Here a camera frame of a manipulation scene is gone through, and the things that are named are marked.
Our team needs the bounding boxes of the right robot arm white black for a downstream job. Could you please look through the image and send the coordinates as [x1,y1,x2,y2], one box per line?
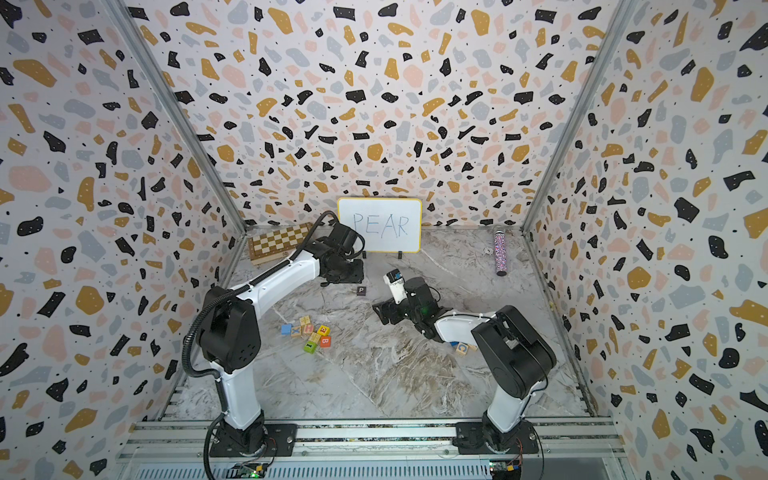
[372,283,557,453]

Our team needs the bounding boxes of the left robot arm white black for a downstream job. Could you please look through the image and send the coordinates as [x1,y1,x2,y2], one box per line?
[181,222,365,453]

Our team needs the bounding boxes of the wooden chessboard box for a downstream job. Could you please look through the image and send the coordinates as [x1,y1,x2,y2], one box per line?
[248,222,312,265]

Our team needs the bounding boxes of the glittery purple tube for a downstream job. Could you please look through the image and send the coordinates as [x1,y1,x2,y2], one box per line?
[494,230,508,276]

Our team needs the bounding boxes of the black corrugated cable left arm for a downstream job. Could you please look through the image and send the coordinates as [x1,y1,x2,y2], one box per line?
[181,209,366,379]

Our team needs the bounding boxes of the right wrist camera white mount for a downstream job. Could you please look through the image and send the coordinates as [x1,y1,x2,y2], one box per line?
[384,269,407,304]

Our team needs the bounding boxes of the whiteboard with yellow frame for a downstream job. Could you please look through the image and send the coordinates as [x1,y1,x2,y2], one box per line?
[337,197,422,253]

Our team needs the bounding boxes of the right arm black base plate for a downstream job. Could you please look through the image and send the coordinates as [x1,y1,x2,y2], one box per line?
[452,419,540,455]

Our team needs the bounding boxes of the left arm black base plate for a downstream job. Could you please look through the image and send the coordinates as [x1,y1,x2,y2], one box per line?
[209,422,298,458]

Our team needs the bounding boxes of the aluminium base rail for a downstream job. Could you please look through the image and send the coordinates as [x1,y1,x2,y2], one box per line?
[114,417,634,479]

